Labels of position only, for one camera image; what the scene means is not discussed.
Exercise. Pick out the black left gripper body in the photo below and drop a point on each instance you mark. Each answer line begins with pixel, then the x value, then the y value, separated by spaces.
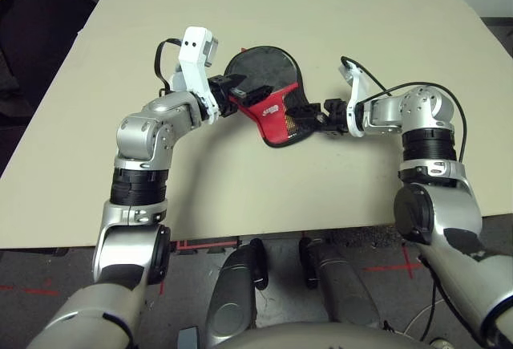
pixel 221 98

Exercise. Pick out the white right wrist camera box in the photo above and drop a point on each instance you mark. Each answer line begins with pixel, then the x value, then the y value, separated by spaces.
pixel 356 96

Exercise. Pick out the grey left robot leg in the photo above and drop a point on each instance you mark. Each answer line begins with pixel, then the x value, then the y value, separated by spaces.
pixel 232 293

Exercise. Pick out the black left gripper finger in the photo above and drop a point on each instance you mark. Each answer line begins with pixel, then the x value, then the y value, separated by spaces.
pixel 256 95
pixel 237 80

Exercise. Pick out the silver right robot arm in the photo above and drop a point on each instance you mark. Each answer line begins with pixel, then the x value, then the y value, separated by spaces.
pixel 425 104

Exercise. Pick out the black table base bar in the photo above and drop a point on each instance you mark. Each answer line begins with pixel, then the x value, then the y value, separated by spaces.
pixel 32 251

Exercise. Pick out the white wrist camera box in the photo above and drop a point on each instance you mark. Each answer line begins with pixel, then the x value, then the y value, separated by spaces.
pixel 192 48
pixel 356 96

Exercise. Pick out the grey robot torso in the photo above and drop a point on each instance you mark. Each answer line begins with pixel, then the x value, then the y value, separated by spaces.
pixel 316 339

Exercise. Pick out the small white round object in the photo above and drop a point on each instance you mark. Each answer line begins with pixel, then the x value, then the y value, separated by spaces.
pixel 443 343

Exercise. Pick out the grey right robot leg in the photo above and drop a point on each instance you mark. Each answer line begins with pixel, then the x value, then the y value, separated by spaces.
pixel 342 289

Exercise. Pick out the grey robot leg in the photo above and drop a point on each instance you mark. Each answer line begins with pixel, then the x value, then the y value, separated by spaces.
pixel 232 293
pixel 342 289

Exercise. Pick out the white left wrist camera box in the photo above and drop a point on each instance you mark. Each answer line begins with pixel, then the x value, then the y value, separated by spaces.
pixel 192 48

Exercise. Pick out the black red paddle case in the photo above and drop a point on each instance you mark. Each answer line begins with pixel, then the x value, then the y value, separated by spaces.
pixel 276 126

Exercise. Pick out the small grey blue box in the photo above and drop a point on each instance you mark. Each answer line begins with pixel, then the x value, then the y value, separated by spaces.
pixel 188 339

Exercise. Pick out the dark-haired person in black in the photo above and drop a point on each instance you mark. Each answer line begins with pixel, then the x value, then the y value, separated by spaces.
pixel 40 24

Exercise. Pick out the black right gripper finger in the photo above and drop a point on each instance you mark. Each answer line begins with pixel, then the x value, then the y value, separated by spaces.
pixel 304 111

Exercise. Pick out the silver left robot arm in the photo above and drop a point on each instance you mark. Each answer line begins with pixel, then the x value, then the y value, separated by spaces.
pixel 148 132

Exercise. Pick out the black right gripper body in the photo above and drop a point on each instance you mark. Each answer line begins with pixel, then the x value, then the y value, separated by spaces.
pixel 336 118

